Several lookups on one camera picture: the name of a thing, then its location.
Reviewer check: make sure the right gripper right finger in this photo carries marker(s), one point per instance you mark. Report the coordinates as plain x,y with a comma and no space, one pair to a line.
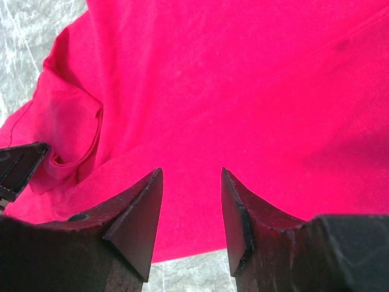
270,250

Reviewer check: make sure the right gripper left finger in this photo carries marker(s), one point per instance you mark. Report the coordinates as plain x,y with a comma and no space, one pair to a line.
106,248

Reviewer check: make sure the pink red t-shirt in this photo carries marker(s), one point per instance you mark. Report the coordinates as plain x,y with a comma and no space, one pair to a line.
290,96

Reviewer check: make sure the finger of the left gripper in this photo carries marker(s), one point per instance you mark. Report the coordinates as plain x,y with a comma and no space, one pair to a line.
18,165

